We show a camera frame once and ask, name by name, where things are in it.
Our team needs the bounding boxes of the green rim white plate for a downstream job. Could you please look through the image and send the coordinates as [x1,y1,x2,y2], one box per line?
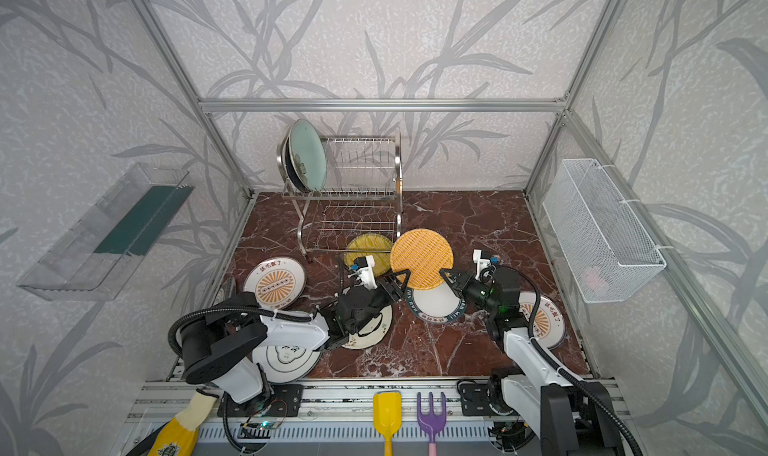
[404,282,467,324]

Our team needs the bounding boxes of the cream floral plate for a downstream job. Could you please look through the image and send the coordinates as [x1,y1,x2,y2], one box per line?
[343,306,393,350]

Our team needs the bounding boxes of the orange woven plate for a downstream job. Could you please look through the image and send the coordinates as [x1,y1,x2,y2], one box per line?
[390,228,454,291]

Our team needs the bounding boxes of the orange sunburst plate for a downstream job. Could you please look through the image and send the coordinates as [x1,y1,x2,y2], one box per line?
[243,256,307,309]
[519,291,566,349]

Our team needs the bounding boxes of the steel dish rack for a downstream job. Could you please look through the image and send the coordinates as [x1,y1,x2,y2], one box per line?
[276,133,403,261]

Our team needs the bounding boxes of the light green flower plate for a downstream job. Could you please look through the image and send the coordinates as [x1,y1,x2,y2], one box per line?
[288,119,327,191]

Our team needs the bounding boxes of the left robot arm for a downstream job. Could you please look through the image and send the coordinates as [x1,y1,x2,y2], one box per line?
[167,268,411,404]

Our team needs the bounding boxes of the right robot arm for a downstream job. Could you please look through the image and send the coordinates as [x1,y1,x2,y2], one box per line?
[439,265,643,455]

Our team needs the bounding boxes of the yellow green woven plate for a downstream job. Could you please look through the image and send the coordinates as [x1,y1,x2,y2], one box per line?
[343,233,393,276]

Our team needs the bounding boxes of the white plate black emblem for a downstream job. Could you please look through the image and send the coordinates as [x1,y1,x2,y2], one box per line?
[249,336,321,384]

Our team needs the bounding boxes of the yellow toy shovel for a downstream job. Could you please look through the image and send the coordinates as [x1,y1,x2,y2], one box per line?
[373,391,402,456]

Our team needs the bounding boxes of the purple toy fork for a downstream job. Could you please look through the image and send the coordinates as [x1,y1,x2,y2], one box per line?
[416,392,448,456]

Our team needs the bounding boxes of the yellow banana toy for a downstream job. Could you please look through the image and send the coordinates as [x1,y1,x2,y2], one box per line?
[149,391,218,456]

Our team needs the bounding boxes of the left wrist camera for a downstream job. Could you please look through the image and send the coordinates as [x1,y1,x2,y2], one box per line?
[350,255,377,290]

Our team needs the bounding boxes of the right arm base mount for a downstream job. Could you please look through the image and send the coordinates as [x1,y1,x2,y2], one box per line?
[456,379,513,416]

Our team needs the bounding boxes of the white wire mesh basket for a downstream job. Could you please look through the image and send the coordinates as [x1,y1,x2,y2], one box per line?
[543,158,666,303]

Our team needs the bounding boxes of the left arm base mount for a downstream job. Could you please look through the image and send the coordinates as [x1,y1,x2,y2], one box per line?
[217,384,304,418]

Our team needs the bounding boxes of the clear plastic wall shelf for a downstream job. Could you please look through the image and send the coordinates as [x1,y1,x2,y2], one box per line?
[17,163,195,301]

